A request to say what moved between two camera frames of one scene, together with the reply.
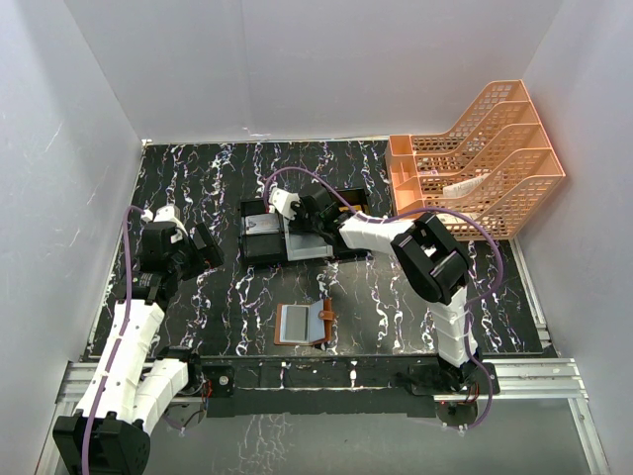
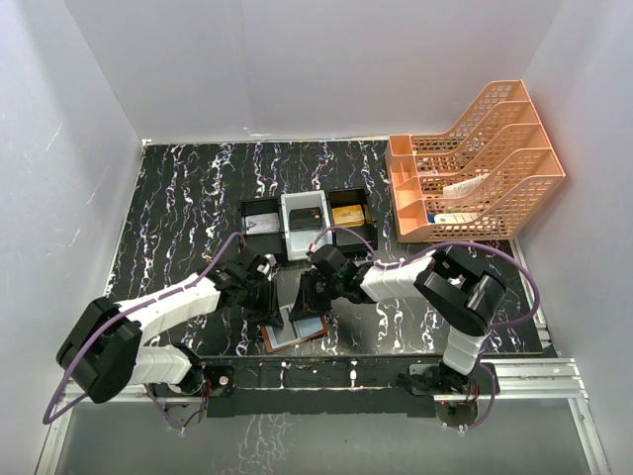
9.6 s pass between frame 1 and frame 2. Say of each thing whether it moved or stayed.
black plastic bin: stayed
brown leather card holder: moved
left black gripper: moved
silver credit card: stayed
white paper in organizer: stayed
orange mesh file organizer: stayed
